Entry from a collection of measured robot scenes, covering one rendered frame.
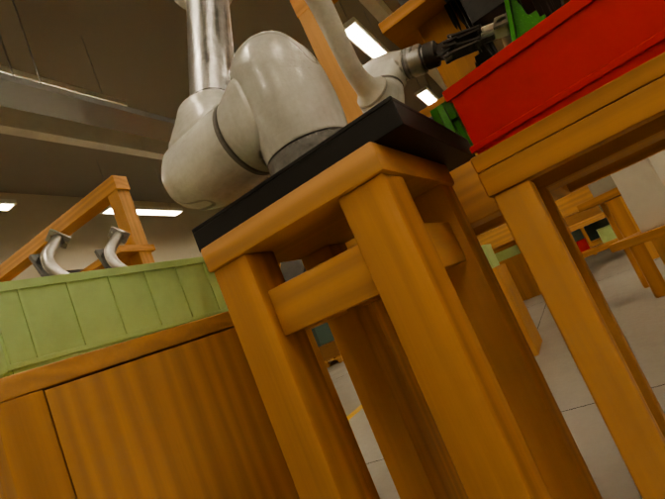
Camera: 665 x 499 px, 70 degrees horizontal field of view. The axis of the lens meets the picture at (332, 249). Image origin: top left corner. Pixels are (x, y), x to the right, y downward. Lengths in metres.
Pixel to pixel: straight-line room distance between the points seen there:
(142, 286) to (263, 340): 0.49
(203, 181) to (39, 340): 0.40
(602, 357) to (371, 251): 0.32
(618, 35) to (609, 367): 0.40
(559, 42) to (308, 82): 0.36
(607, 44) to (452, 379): 0.45
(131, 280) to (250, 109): 0.50
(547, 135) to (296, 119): 0.36
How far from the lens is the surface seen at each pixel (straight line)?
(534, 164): 0.67
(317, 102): 0.77
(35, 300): 1.02
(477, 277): 0.79
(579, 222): 8.20
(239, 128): 0.81
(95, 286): 1.07
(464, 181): 1.05
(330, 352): 9.93
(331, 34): 1.37
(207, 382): 1.02
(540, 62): 0.73
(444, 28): 1.81
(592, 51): 0.71
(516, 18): 1.36
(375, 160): 0.58
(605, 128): 0.67
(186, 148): 0.91
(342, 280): 0.62
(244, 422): 1.05
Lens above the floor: 0.66
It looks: 9 degrees up
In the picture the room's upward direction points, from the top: 23 degrees counter-clockwise
